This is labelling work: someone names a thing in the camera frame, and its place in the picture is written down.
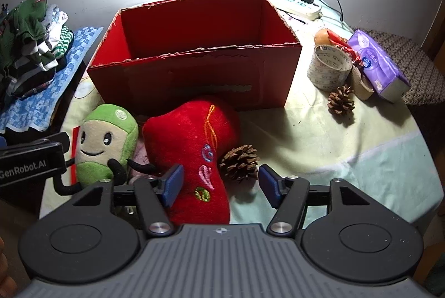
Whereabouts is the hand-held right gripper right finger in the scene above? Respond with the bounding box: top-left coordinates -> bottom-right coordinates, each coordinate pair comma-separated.
258,164 -> 371,236

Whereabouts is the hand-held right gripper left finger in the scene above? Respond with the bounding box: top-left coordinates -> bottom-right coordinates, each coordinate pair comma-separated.
71,164 -> 185,238

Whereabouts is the red plush toy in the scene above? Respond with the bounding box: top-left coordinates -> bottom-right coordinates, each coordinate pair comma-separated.
142,95 -> 241,225

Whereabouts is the red gift box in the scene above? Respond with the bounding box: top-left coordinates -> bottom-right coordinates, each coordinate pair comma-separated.
70,126 -> 83,185

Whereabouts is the green plush toy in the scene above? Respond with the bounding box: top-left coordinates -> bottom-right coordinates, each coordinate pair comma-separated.
54,104 -> 157,196

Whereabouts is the red cardboard box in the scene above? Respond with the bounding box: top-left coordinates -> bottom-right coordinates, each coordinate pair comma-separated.
87,0 -> 303,113

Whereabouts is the light green cloth desktop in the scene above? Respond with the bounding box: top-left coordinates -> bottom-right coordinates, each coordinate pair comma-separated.
40,0 -> 445,225

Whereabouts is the brown pine cone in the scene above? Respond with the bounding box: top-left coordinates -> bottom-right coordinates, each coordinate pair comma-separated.
218,144 -> 261,183
327,84 -> 356,116

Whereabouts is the blue patterned towel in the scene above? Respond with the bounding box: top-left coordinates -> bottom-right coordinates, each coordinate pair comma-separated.
0,26 -> 104,133

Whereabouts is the yellow rubber band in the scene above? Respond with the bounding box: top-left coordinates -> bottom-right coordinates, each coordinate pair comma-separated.
73,79 -> 98,99

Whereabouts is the pile of clothes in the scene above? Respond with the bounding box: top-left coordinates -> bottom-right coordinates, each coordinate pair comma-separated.
0,0 -> 74,99

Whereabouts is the printed tape roll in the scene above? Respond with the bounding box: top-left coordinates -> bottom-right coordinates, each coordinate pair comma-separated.
307,44 -> 353,92

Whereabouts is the brown paper roll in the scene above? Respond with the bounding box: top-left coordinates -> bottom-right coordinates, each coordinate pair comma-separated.
349,63 -> 376,100

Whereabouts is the orange fruit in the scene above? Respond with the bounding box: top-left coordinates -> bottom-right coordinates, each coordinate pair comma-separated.
315,29 -> 331,46

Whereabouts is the red snack packet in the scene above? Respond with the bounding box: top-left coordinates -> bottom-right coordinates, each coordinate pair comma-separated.
328,30 -> 364,67

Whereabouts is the purple tissue pack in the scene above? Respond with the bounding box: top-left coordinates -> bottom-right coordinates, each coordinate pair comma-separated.
348,30 -> 411,103

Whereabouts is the white power strip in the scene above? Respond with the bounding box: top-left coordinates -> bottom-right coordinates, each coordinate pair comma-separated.
273,0 -> 322,21

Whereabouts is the brown patterned chair cushion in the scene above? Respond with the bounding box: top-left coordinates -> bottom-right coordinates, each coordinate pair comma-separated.
351,28 -> 445,106

